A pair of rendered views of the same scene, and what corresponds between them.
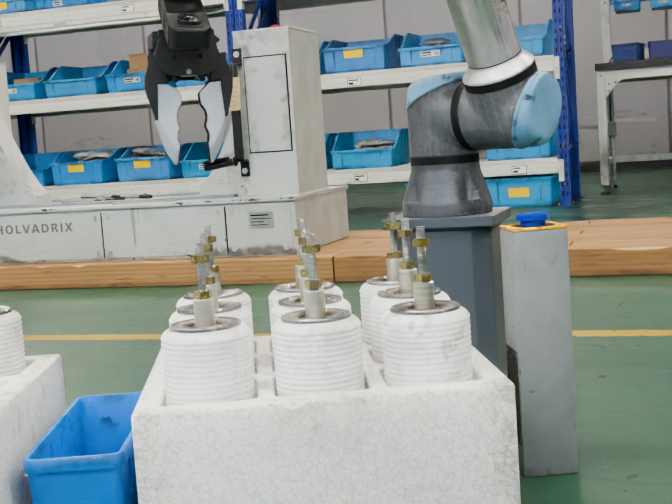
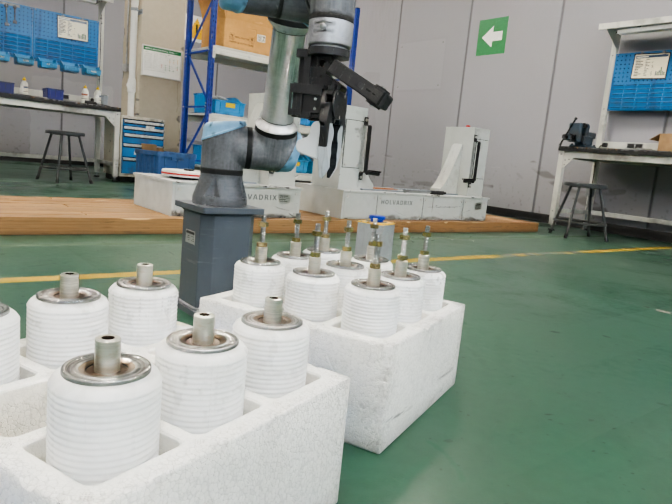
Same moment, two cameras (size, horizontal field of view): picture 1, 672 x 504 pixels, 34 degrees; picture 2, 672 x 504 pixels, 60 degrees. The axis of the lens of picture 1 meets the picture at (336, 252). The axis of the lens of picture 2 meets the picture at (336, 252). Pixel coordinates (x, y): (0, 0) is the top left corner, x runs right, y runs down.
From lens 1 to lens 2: 1.21 m
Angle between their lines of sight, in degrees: 57
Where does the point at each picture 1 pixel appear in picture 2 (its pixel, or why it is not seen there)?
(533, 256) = (386, 238)
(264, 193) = not seen: outside the picture
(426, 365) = (439, 298)
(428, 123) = (229, 149)
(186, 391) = (386, 327)
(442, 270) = (232, 239)
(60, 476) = not seen: hidden behind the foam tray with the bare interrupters
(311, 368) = (418, 305)
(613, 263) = (121, 227)
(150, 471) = (391, 380)
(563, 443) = not seen: hidden behind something
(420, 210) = (221, 202)
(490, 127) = (273, 158)
